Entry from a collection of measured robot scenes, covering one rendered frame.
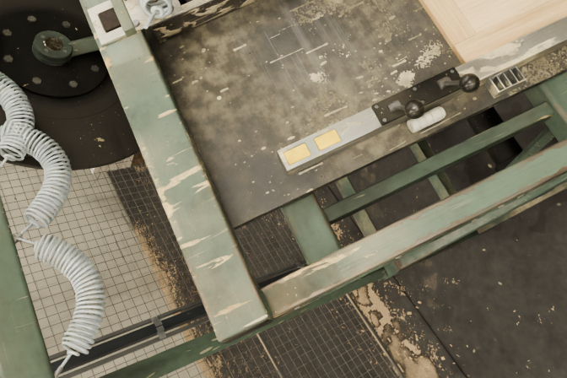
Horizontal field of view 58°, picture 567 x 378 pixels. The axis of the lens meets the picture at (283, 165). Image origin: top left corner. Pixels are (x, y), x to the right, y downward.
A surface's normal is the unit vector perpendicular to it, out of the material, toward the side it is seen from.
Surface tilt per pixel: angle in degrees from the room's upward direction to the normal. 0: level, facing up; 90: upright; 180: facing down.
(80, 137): 90
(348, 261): 54
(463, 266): 0
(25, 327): 90
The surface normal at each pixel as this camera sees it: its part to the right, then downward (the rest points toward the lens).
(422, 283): -0.76, 0.16
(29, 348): 0.48, -0.50
